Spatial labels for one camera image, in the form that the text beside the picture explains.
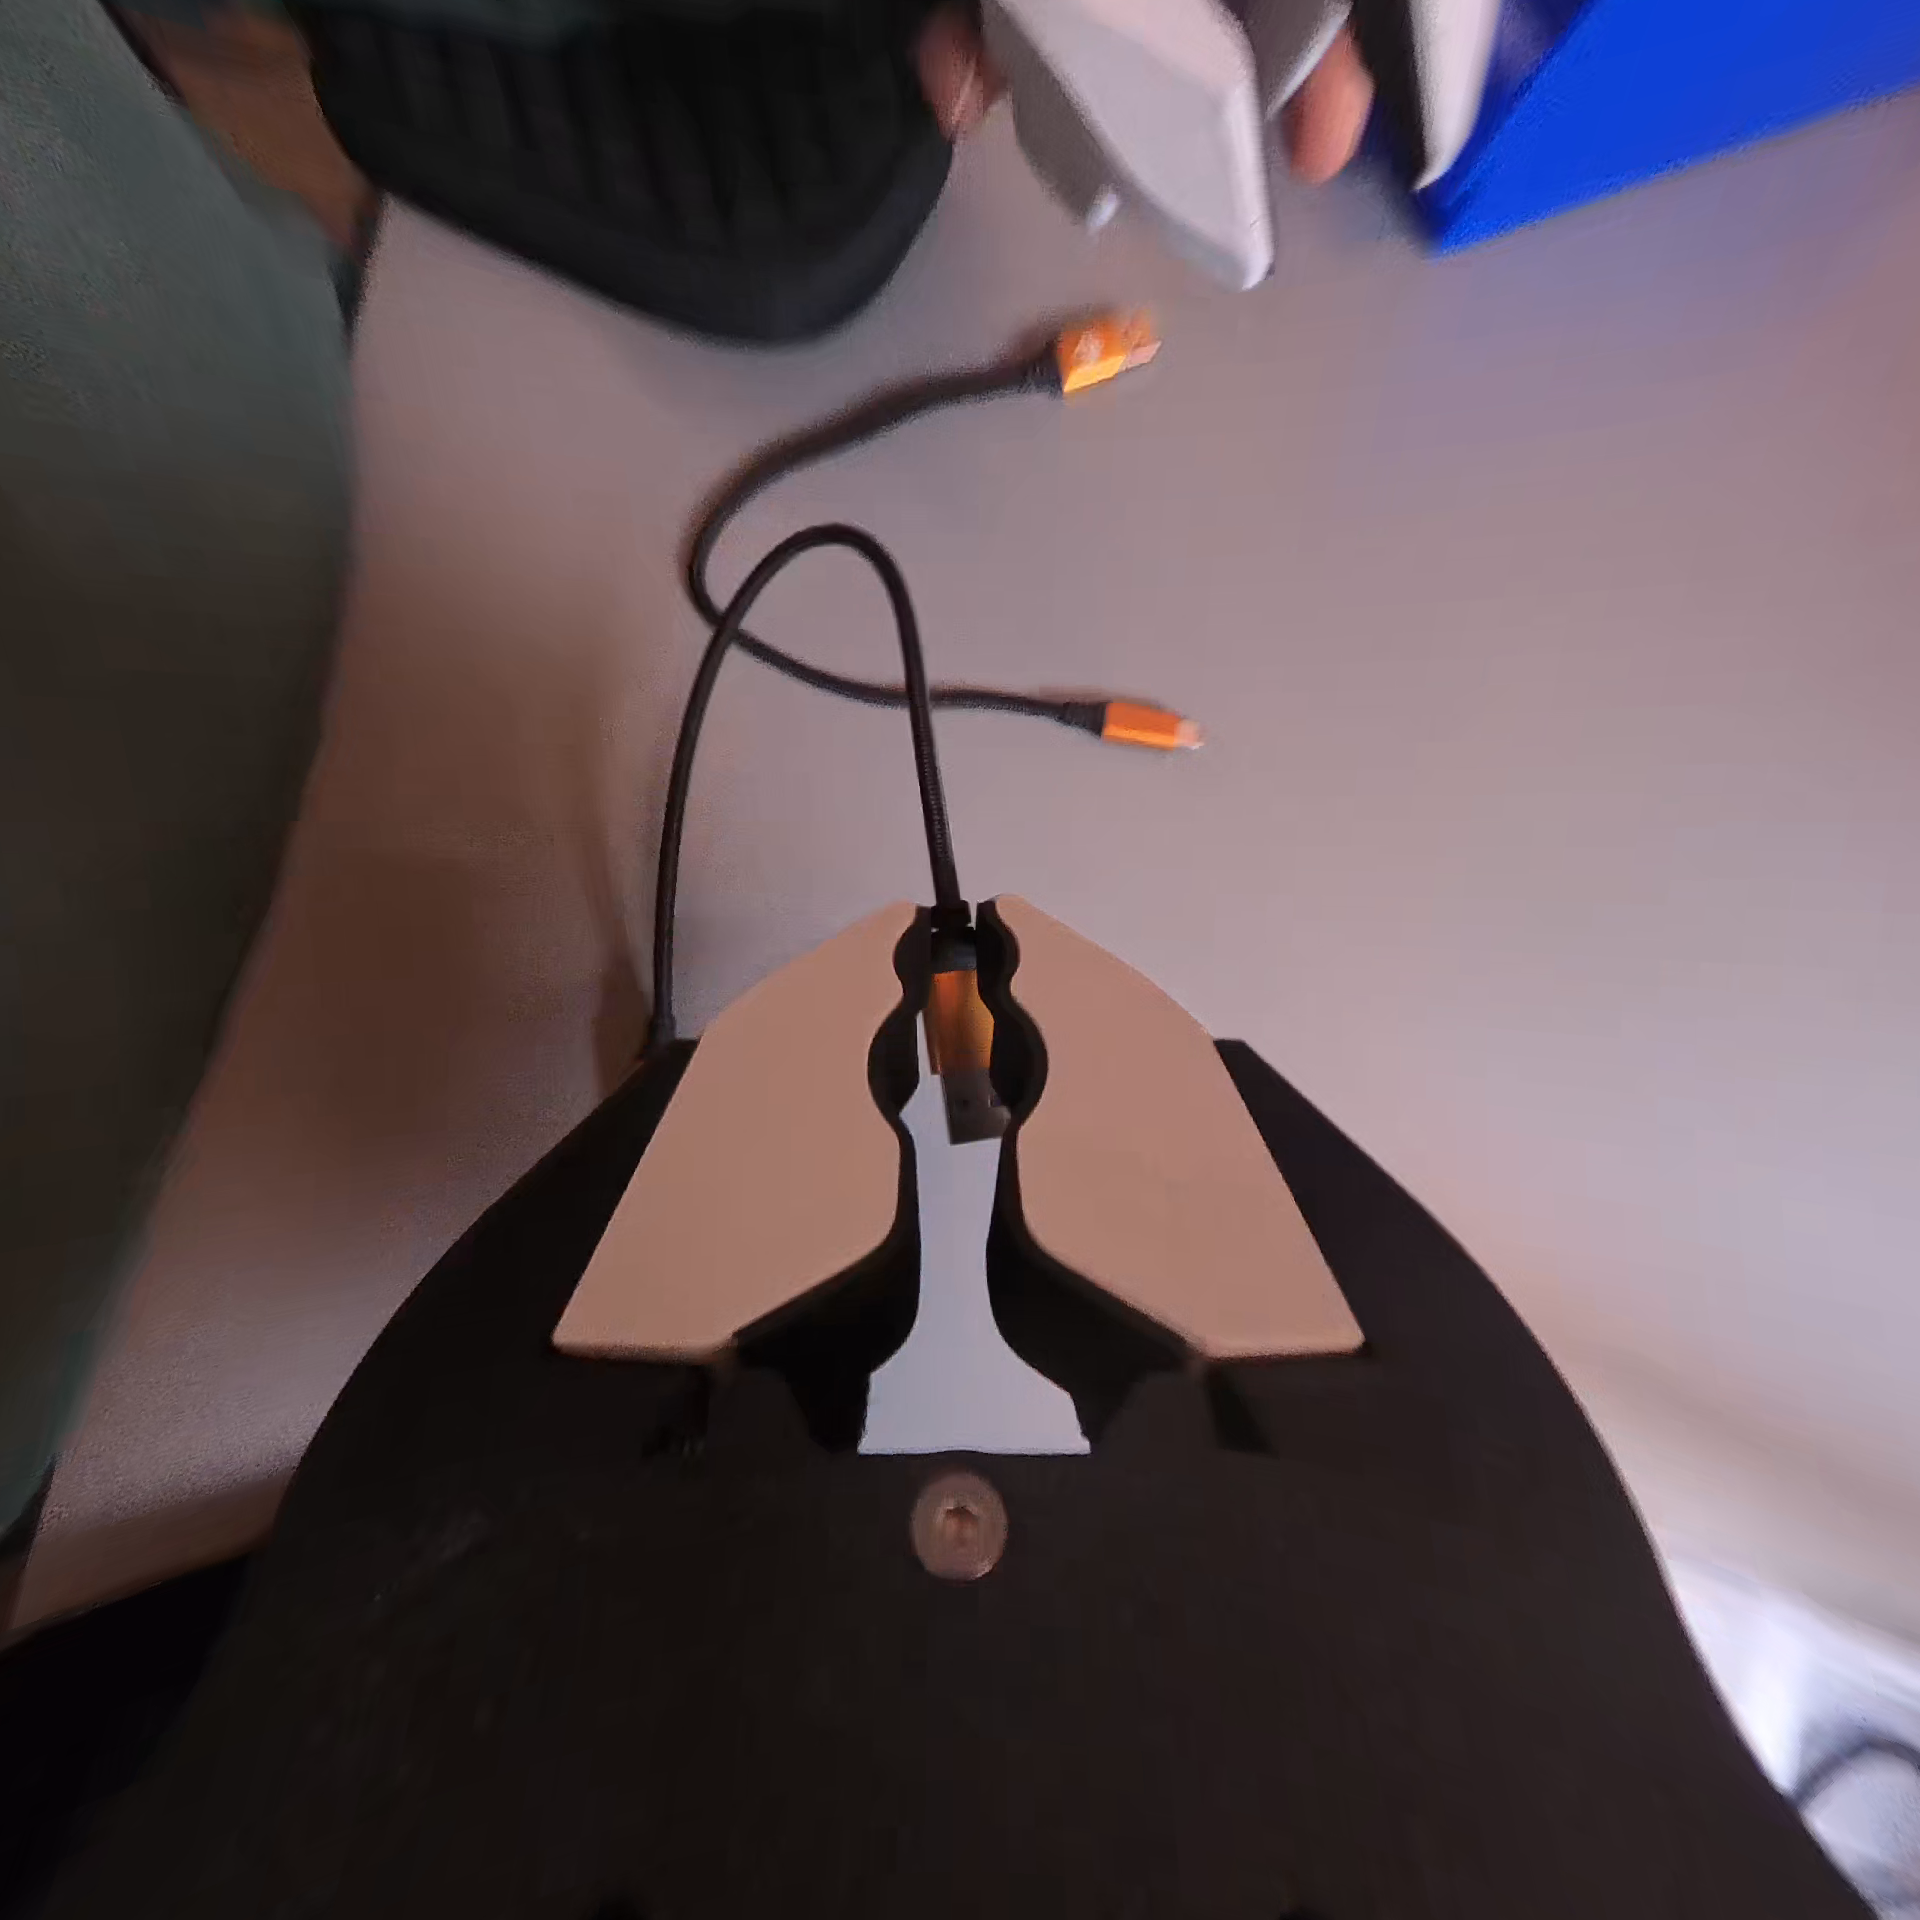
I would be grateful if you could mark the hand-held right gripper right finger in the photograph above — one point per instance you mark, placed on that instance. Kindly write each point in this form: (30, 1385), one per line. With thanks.
(1170, 1170)

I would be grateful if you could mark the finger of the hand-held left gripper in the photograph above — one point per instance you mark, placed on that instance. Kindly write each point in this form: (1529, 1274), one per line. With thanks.
(1448, 75)
(1141, 105)

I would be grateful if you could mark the person's left hand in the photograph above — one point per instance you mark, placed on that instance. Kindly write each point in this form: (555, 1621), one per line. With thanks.
(1332, 112)

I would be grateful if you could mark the blue plastic bin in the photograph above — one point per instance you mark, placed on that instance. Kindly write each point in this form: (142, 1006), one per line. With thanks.
(1650, 105)

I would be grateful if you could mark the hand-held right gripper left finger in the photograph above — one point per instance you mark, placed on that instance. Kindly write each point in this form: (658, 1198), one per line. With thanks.
(750, 1170)

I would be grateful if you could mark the black ribbed cushion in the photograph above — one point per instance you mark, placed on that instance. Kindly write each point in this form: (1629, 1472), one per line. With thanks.
(631, 164)

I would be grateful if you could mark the person's green torso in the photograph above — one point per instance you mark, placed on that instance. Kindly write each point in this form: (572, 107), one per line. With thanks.
(151, 601)

